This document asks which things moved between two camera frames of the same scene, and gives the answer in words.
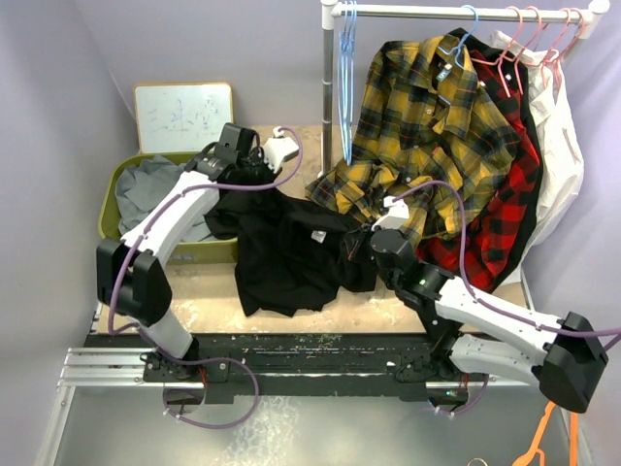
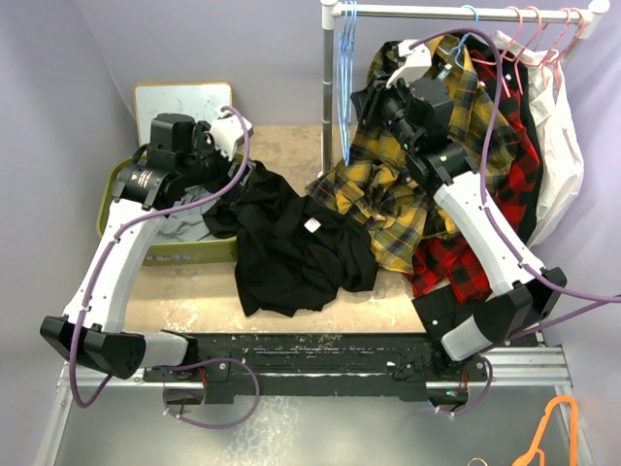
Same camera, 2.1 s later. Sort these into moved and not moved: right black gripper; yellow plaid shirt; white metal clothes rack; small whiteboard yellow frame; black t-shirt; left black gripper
Moved: right black gripper; left black gripper
Not moved: yellow plaid shirt; small whiteboard yellow frame; white metal clothes rack; black t-shirt
